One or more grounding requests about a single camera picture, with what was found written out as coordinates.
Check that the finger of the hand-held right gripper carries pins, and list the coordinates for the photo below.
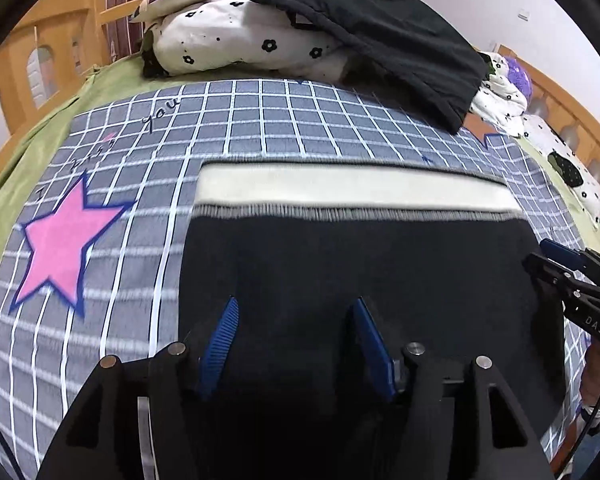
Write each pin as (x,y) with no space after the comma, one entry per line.
(562,255)
(550,275)

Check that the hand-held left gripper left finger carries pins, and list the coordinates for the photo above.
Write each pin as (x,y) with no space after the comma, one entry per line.
(225,340)

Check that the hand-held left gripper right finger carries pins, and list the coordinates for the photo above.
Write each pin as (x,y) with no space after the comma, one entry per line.
(375,350)

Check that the black pants with white waistband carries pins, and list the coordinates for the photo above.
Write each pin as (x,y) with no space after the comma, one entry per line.
(355,260)

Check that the white floral bedding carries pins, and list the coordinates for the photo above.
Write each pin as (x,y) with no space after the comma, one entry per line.
(505,95)

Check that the purple plush toy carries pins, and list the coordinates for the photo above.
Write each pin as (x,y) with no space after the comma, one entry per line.
(517,75)

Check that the grey plaid blanket pink star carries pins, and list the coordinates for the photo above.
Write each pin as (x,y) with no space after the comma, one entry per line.
(280,120)

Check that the green bed sheet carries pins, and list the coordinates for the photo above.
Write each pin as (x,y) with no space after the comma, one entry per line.
(30,135)

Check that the black jacket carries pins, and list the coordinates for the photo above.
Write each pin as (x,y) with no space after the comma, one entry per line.
(380,25)

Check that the white floral quilt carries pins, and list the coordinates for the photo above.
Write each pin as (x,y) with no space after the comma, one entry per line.
(230,35)

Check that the wooden bed frame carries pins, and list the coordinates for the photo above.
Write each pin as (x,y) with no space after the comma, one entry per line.
(10,60)

